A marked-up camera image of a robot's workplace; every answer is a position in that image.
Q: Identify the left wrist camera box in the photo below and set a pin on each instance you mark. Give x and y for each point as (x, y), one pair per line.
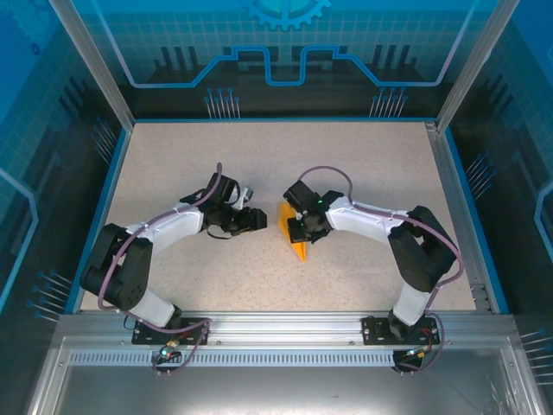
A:
(245, 195)

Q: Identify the aluminium frame post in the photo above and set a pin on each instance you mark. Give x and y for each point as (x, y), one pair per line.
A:
(97, 65)
(473, 65)

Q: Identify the aluminium side rail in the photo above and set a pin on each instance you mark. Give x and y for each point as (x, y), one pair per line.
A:
(446, 173)

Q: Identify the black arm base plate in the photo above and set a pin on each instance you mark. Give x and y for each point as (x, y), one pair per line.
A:
(144, 335)
(373, 330)

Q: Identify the brushed metal panel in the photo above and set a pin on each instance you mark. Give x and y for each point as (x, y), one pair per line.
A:
(281, 393)

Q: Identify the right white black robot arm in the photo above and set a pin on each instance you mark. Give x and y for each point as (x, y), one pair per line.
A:
(415, 246)

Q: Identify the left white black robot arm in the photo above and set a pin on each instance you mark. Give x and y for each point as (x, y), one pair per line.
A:
(125, 272)

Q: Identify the orange square paper sheet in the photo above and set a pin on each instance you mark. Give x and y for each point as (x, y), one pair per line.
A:
(285, 218)

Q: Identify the aluminium mounting rail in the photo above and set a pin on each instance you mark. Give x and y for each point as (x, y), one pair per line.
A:
(281, 328)

